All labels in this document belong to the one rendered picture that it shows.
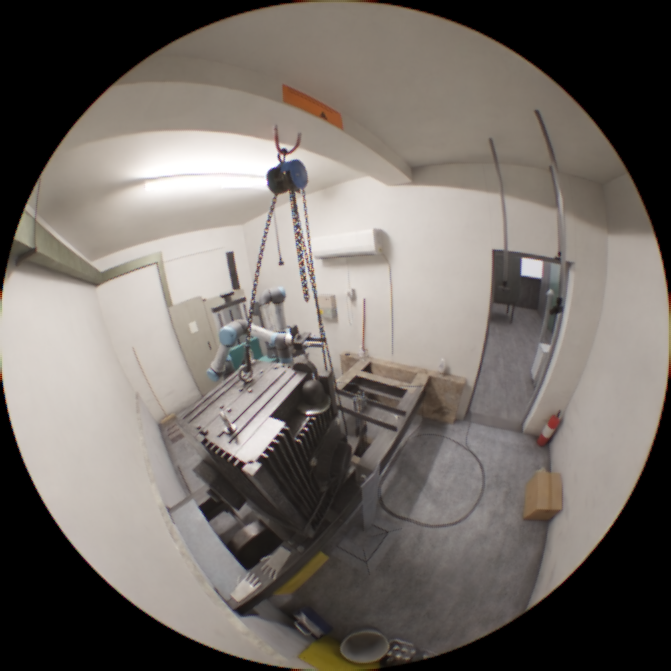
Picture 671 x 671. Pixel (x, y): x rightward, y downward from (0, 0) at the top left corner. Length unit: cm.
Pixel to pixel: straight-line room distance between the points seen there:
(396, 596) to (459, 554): 61
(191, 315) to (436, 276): 342
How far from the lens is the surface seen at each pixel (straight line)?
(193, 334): 365
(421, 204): 222
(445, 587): 215
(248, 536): 161
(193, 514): 184
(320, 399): 78
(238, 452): 62
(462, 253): 213
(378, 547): 205
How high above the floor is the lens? 205
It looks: 23 degrees down
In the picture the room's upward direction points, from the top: 7 degrees counter-clockwise
